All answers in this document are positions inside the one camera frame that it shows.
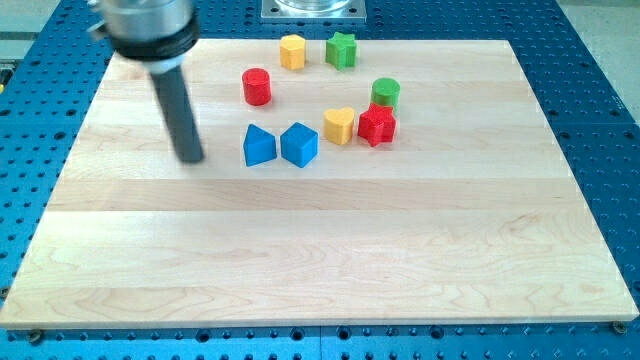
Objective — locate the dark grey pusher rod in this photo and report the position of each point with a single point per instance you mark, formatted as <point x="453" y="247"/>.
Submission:
<point x="174" y="102"/>

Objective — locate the red cylinder block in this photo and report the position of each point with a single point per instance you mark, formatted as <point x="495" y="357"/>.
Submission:
<point x="256" y="86"/>

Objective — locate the blue triangle block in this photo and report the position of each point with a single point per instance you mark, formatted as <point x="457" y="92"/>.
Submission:
<point x="259" y="146"/>

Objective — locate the blue perforated table plate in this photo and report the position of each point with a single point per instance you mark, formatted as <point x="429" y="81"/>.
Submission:
<point x="52" y="89"/>

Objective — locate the yellow hexagon block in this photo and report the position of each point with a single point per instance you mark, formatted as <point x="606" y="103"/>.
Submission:
<point x="292" y="52"/>

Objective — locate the blue cube block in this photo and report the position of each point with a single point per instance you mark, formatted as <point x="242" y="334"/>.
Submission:
<point x="299" y="144"/>

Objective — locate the yellow heart block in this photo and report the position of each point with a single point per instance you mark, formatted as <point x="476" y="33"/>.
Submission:
<point x="338" y="125"/>

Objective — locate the green star block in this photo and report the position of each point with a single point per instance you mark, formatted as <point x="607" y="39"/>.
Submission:
<point x="341" y="50"/>

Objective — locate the wooden board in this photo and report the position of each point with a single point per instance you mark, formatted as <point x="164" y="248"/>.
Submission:
<point x="470" y="215"/>

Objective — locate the red star block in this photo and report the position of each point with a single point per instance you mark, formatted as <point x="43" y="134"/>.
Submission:
<point x="377" y="124"/>

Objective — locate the green cylinder block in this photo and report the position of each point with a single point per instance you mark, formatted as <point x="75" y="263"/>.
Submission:
<point x="385" y="92"/>

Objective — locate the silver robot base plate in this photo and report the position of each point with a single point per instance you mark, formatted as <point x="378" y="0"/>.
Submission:
<point x="276" y="11"/>

